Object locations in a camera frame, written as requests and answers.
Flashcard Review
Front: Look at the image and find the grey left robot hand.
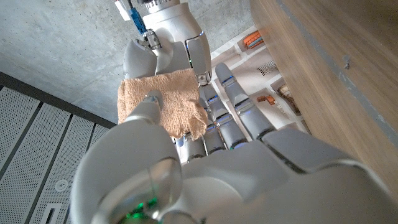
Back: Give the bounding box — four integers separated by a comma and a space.
70, 63, 398, 224

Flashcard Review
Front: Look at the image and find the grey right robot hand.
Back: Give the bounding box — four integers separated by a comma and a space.
123, 0, 213, 87

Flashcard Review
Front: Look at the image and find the beige nylon stocking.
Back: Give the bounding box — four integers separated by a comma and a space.
117, 68, 208, 140

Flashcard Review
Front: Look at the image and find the printed bookshelf backdrop cloth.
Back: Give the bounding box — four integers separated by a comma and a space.
174, 26, 312, 164

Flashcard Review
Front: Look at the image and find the grey tape line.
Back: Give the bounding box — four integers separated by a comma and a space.
275, 0, 398, 146

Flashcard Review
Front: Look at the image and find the round white ceiling fixture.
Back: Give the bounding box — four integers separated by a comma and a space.
54, 179, 69, 192

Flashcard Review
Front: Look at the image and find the rectangular ceiling vent slot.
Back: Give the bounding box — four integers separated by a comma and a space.
39, 203, 63, 224

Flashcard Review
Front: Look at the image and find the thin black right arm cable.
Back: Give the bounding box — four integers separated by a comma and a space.
114, 0, 149, 35

